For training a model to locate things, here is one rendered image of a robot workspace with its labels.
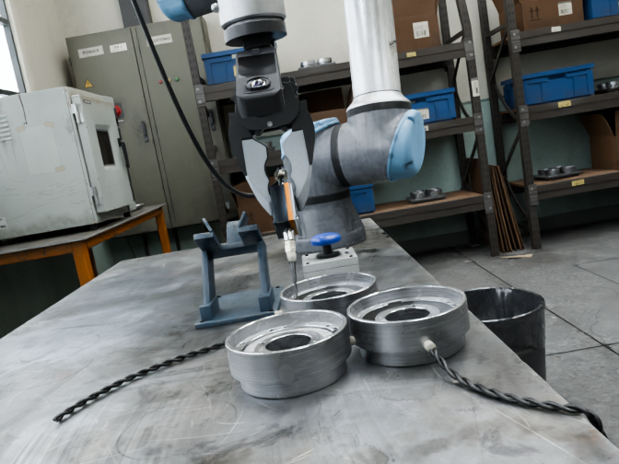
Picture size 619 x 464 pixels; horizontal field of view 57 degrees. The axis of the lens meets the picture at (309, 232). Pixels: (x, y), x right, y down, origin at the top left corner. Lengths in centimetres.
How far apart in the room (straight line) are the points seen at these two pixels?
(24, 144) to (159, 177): 173
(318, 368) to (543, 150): 455
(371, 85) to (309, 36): 362
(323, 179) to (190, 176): 337
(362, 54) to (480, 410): 74
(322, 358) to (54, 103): 244
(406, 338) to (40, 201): 248
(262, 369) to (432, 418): 13
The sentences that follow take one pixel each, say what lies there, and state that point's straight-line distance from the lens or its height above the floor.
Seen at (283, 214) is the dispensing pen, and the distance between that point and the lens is 63.
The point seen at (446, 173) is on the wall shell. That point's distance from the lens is 469.
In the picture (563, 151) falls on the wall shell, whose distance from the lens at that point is 500.
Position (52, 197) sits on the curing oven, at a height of 96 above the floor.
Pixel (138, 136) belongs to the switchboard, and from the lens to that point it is 445.
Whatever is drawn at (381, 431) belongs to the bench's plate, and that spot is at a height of 80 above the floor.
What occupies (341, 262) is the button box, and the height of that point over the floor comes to 84.
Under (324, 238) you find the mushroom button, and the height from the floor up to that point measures 87.
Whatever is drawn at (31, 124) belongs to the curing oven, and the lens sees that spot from 284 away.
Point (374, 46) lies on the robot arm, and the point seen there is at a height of 114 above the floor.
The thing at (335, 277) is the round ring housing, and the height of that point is 84.
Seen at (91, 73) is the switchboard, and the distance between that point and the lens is 457.
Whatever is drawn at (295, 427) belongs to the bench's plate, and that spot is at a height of 80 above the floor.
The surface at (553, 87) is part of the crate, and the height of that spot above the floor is 110.
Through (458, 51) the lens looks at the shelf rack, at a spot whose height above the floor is 144.
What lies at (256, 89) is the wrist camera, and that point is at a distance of 57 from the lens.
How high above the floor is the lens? 99
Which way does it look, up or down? 8 degrees down
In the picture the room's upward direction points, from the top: 10 degrees counter-clockwise
